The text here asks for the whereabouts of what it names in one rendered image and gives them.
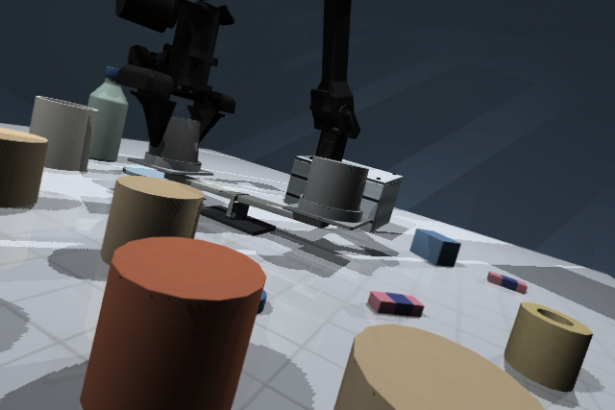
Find grey balance scale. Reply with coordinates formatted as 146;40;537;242
127;152;371;236

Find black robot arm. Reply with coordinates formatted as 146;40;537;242
116;0;360;161

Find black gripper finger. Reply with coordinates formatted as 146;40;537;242
130;90;176;148
187;105;226;143

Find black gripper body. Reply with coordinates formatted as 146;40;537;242
115;38;236;114

